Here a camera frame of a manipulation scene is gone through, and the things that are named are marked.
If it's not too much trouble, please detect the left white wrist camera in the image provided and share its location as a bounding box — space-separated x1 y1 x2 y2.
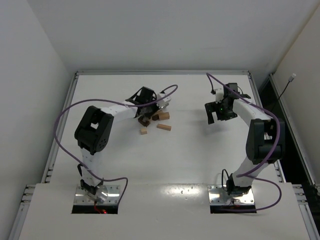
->
156 93 171 109

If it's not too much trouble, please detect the dark arch wood block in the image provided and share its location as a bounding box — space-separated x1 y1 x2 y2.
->
138 116 151 127

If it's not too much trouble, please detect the purple cable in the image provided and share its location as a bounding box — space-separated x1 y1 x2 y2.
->
205 72 282 213
54 84 179 201

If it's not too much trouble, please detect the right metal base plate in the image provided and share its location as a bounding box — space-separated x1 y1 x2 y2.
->
207 184 255 206

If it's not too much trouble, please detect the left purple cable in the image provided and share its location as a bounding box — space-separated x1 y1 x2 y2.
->
54 84 179 201

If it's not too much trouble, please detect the small light wood cube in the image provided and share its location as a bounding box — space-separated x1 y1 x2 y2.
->
140 127 148 135

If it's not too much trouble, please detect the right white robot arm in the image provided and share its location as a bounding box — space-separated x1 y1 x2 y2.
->
204 83 286 195

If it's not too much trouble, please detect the black wall cable with plug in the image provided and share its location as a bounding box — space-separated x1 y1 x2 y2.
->
277 73 297 101

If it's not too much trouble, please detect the long light wood block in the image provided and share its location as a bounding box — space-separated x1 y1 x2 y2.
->
156 123 172 131

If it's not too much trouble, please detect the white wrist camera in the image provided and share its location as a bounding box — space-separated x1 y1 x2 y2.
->
156 93 171 109
215 88 224 103

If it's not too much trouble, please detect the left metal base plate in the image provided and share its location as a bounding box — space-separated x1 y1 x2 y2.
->
73 185 120 206

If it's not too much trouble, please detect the metal base plate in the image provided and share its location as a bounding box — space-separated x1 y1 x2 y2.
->
73 185 120 206
207 184 255 206

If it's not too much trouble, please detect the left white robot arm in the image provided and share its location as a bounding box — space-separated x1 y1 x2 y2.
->
74 86 165 199

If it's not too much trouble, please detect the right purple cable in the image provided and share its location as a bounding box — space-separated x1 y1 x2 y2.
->
205 72 282 213

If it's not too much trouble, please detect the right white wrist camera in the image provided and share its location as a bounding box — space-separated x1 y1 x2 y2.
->
215 88 224 103

